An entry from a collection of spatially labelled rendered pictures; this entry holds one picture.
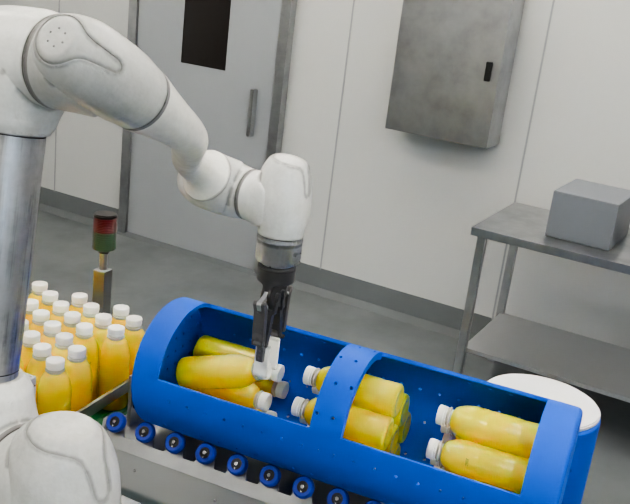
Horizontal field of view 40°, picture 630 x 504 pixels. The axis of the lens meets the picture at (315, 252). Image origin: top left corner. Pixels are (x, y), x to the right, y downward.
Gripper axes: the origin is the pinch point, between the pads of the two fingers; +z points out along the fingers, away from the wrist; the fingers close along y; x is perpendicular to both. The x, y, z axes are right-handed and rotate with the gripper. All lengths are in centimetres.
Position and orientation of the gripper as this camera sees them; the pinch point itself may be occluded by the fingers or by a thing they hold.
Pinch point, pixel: (266, 357)
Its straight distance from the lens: 178.4
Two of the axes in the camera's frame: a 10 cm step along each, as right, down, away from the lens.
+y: 4.0, -2.3, 8.9
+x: -9.1, -2.3, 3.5
